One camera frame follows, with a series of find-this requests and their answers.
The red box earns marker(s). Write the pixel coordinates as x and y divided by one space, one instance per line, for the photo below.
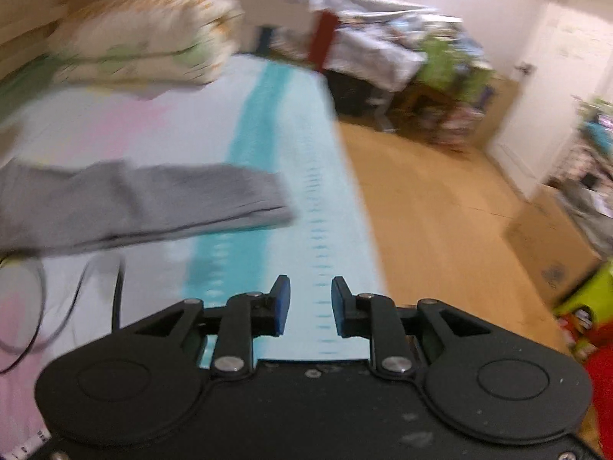
323 40

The cluttered table with white cloth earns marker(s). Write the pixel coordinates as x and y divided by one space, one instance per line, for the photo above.
364 43

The pastel printed bed sheet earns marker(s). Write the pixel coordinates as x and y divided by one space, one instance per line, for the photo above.
268 153

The cardboard box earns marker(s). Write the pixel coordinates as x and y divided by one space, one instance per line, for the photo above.
550 244

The green bag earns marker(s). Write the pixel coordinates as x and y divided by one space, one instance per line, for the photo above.
445 64

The floral pillow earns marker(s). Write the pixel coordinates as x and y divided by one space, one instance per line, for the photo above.
143 33

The grey pants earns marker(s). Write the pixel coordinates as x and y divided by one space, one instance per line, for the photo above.
143 203

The yellow-green plastic toy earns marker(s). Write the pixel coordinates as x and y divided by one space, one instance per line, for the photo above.
586 297

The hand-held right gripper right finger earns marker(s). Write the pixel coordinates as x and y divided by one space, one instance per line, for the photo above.
340 304

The white door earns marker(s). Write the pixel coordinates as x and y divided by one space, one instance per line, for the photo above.
550 81

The cluttered shelf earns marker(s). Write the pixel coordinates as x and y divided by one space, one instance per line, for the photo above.
586 163

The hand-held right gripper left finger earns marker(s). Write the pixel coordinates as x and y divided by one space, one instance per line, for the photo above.
281 304

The red cloth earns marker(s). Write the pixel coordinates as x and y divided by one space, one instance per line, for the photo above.
603 373

